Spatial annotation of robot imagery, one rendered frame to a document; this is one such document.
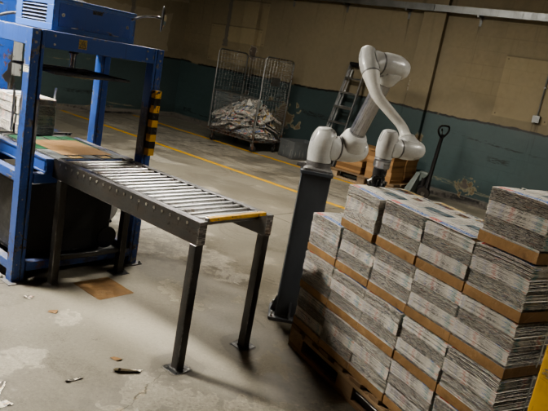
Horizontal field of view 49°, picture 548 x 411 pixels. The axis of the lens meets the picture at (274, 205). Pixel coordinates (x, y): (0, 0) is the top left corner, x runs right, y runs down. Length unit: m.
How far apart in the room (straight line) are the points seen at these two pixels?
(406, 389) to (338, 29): 9.20
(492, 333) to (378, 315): 0.67
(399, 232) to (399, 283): 0.24
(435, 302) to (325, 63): 9.13
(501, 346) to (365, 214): 0.97
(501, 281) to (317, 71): 9.47
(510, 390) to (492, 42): 7.97
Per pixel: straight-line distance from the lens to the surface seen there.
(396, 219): 2.91
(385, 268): 2.97
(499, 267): 2.48
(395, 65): 3.59
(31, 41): 3.81
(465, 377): 2.65
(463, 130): 10.13
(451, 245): 2.66
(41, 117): 4.73
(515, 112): 9.87
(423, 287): 2.78
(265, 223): 3.31
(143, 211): 3.26
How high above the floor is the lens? 1.59
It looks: 13 degrees down
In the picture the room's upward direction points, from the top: 11 degrees clockwise
